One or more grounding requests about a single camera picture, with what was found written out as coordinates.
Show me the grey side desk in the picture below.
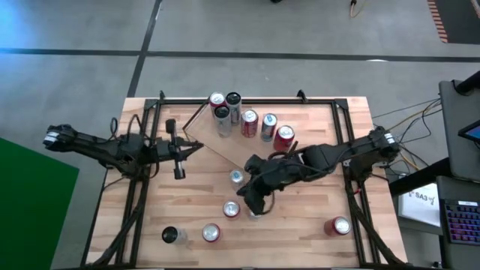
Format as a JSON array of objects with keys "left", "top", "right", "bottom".
[
  {"left": 436, "top": 175, "right": 480, "bottom": 270},
  {"left": 437, "top": 79, "right": 480, "bottom": 183}
]

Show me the black aluminium rig frame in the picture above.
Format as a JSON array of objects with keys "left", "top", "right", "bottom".
[{"left": 80, "top": 89, "right": 406, "bottom": 270}]

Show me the monitor with blue screen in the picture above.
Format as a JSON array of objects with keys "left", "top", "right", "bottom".
[{"left": 457, "top": 118, "right": 480, "bottom": 144}]

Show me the white Celsius palm can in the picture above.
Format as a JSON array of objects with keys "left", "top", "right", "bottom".
[
  {"left": 225, "top": 91, "right": 243, "bottom": 127},
  {"left": 161, "top": 226, "right": 188, "bottom": 245}
]

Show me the red Fanta strawberry can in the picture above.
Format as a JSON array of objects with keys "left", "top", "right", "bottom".
[
  {"left": 201, "top": 223, "right": 222, "bottom": 244},
  {"left": 208, "top": 91, "right": 226, "bottom": 110},
  {"left": 222, "top": 199, "right": 242, "bottom": 221}
]

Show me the wooden shelf with black frame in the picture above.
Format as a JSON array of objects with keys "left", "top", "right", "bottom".
[{"left": 182, "top": 93, "right": 299, "bottom": 172}]

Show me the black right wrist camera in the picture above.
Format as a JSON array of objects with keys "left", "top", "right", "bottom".
[{"left": 244, "top": 154, "right": 269, "bottom": 174}]

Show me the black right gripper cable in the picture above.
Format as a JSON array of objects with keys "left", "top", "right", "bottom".
[{"left": 258, "top": 189, "right": 278, "bottom": 217}]

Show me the yellow floor cable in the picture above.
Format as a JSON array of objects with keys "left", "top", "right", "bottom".
[{"left": 349, "top": 0, "right": 368, "bottom": 19}]

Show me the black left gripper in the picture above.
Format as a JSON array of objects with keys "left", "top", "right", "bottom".
[{"left": 153, "top": 135, "right": 206, "bottom": 180}]

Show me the red Coca-Cola can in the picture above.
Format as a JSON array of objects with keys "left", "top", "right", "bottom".
[
  {"left": 323, "top": 215, "right": 353, "bottom": 237},
  {"left": 240, "top": 108, "right": 260, "bottom": 139},
  {"left": 272, "top": 124, "right": 296, "bottom": 152}
]

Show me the black desk support bar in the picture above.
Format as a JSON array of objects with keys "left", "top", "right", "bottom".
[{"left": 388, "top": 157, "right": 451, "bottom": 197}]

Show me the white SA3 paper sign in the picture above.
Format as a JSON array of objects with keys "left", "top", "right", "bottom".
[{"left": 397, "top": 182, "right": 442, "bottom": 228}]

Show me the black hazard-striped floor mat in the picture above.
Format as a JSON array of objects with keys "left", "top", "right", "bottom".
[{"left": 427, "top": 0, "right": 480, "bottom": 45}]

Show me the white Celsius peach can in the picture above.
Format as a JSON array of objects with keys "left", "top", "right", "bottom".
[{"left": 213, "top": 104, "right": 233, "bottom": 139}]

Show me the backlit black keyboard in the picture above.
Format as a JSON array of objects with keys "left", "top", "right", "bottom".
[{"left": 443, "top": 199, "right": 480, "bottom": 247}]

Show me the black floor cable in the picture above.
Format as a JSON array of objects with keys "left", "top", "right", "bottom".
[{"left": 372, "top": 97, "right": 442, "bottom": 121}]

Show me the green floor mat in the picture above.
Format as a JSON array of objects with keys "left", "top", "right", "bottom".
[{"left": 0, "top": 137, "right": 80, "bottom": 270}]

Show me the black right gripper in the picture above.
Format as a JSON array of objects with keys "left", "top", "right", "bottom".
[{"left": 236, "top": 153, "right": 307, "bottom": 215}]

